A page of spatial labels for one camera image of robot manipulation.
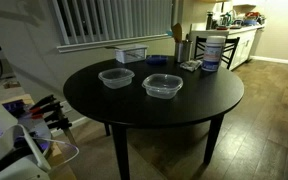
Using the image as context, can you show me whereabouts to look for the clear plastic bowl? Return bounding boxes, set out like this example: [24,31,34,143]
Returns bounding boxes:
[141,73,184,100]
[97,67,136,90]

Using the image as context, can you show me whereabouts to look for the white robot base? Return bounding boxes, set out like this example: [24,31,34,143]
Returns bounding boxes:
[0,79,80,180]

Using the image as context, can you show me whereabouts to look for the blue bowl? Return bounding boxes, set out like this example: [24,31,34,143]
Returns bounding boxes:
[243,18,259,27]

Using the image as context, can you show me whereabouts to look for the round black wooden table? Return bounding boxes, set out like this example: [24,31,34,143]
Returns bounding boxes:
[62,55,245,180]

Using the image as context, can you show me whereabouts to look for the blue plastic lid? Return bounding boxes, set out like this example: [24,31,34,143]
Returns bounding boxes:
[145,54,169,66]

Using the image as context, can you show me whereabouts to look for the clear rectangular box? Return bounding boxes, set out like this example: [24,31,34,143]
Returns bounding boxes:
[113,43,149,65]

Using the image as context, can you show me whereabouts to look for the clear plastic packet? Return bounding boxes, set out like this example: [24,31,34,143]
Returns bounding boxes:
[179,59,203,73]

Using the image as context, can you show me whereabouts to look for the metal utensil holder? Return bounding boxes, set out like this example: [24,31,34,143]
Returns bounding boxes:
[174,39,194,64]

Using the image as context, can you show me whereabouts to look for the white window sill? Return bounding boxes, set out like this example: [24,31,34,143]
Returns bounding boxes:
[56,33,174,54]

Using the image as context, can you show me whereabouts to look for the wooden spatula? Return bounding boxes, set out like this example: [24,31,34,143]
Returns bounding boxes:
[171,22,183,44]

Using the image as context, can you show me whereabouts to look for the white vertical window blinds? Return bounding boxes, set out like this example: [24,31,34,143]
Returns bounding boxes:
[51,0,174,46]

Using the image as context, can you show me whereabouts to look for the white wipes canister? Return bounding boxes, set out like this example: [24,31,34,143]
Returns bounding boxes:
[201,35,227,73]

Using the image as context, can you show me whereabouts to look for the dark thermos bottle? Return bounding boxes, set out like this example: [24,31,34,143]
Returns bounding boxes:
[205,11,214,31]

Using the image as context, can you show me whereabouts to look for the black wooden chair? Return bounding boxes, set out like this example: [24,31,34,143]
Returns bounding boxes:
[193,35,241,71]

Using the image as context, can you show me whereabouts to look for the black red clamp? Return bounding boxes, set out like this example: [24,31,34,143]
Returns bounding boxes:
[27,94,57,112]
[29,102,64,121]

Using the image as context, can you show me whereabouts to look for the glass kettle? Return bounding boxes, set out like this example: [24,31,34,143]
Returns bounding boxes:
[220,11,234,28]

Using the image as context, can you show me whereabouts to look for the white kitchen cabinet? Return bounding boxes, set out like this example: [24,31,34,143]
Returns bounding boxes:
[189,23,266,71]

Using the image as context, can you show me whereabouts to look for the red kitchen item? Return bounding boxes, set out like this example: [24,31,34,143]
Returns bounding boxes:
[245,11,262,19]

